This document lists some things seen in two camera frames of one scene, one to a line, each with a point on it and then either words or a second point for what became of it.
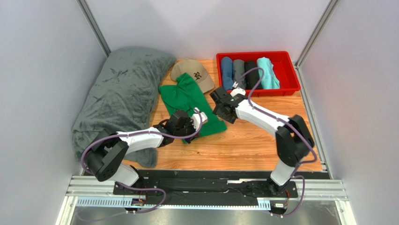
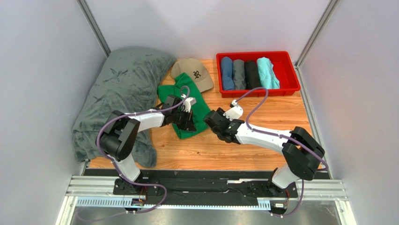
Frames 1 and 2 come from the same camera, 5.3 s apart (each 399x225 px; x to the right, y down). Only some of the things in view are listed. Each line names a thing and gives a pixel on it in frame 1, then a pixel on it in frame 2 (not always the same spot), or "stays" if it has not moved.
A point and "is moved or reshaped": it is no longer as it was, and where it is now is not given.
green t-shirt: x=185 y=94 is moved or reshaped
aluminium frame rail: x=86 y=192 stays
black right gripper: x=225 y=111 → x=218 y=123
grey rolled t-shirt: x=239 y=71 stays
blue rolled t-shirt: x=227 y=72 stays
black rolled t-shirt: x=252 y=77 stays
